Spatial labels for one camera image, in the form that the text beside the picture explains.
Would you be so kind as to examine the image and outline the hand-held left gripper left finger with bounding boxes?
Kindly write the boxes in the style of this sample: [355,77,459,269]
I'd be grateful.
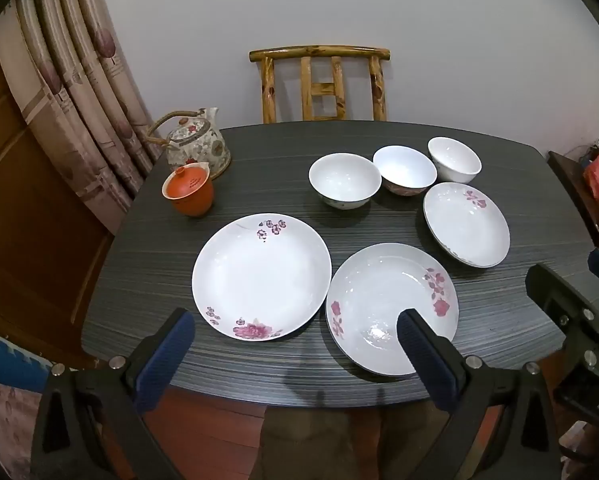
[30,307,196,480]

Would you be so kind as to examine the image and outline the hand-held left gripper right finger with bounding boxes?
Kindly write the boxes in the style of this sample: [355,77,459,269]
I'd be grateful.
[396,308,563,480]

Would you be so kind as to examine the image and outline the white plate with pink flowers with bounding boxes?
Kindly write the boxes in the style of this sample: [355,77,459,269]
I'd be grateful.
[325,242,460,377]

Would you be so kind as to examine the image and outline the small deep plate pink flower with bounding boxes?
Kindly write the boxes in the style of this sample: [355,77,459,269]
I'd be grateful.
[422,182,511,268]

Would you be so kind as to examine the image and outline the large plate with purple flowers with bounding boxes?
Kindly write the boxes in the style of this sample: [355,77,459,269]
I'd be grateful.
[191,212,333,342]

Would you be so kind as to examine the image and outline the white ceramic bowl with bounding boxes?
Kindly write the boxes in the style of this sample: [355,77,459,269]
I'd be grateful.
[308,154,383,211]
[427,136,483,186]

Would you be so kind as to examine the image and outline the white bowl with red pattern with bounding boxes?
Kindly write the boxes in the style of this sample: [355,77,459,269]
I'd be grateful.
[372,145,439,197]

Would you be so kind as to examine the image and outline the orange lidded cup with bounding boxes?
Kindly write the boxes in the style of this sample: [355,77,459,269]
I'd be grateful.
[161,164,215,218]

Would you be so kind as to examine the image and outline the blue cloth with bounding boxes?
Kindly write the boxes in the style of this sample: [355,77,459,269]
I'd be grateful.
[0,322,50,393]

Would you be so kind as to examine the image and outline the pink floral cloth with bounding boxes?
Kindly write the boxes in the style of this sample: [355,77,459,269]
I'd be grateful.
[0,375,45,480]

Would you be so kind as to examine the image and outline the brown wooden door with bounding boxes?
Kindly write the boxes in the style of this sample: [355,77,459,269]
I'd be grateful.
[0,30,115,356]

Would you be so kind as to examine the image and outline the floral ceramic teapot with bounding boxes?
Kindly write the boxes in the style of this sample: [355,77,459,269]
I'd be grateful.
[146,106,232,181]

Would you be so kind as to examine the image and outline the beige patterned curtain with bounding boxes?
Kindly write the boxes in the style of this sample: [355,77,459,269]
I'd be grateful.
[0,0,167,236]

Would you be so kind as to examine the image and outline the wooden chair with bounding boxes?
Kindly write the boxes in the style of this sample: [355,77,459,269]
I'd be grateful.
[248,45,391,125]

